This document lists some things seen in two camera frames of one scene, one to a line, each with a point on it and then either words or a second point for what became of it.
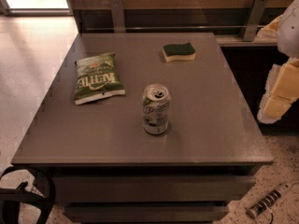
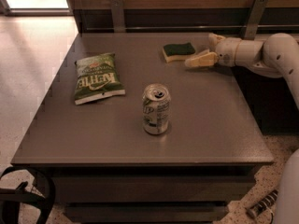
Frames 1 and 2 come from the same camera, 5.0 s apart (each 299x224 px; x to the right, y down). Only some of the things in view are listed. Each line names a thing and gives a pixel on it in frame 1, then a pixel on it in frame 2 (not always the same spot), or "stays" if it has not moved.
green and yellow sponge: [185, 51] stays
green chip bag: [97, 77] stays
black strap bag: [11, 198] stays
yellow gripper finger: [270, 30] to [214, 39]
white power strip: [253, 211] stays
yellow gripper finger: [281, 91] to [204, 60]
